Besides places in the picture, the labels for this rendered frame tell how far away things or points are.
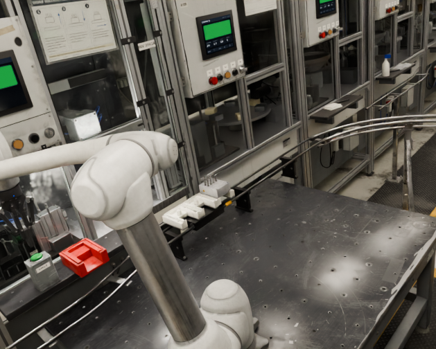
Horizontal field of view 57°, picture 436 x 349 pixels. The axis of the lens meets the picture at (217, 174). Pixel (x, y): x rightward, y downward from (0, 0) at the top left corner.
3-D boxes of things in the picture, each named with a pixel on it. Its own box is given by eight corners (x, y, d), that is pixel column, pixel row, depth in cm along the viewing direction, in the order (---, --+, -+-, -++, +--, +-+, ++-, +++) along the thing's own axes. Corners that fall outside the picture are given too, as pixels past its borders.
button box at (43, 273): (41, 292, 146) (29, 266, 141) (32, 284, 151) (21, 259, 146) (61, 280, 151) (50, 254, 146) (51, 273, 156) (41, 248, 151)
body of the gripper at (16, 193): (14, 179, 138) (24, 202, 142) (-11, 189, 133) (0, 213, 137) (23, 183, 133) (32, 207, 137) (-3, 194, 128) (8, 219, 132)
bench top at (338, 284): (241, 533, 94) (239, 524, 93) (47, 332, 165) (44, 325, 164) (447, 226, 187) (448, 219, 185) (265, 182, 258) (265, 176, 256)
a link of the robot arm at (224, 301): (260, 321, 140) (252, 271, 131) (247, 365, 124) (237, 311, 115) (216, 316, 145) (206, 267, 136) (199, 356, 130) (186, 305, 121)
